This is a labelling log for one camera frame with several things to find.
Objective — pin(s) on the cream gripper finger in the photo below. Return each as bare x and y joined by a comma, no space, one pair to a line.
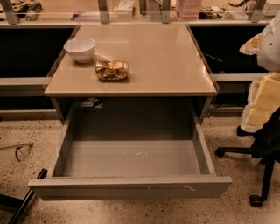
263,101

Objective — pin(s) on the crushed orange gold can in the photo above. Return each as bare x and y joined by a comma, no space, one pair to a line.
114,70

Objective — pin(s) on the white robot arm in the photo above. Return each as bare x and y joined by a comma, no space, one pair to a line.
266,46

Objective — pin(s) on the grey open top drawer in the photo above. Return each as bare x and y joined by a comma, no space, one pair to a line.
131,148

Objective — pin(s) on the black office chair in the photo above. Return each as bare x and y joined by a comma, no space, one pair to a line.
266,146

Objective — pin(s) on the pink stacked containers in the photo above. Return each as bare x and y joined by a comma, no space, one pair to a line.
188,9

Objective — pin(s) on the white box on back shelf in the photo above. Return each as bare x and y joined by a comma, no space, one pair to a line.
125,8

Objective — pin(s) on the white ceramic bowl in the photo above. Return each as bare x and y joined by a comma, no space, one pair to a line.
80,50

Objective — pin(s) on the dark clutter on left shelf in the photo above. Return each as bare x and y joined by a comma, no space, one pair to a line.
14,11

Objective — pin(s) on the black metal floor stand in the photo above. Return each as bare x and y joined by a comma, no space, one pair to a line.
15,205

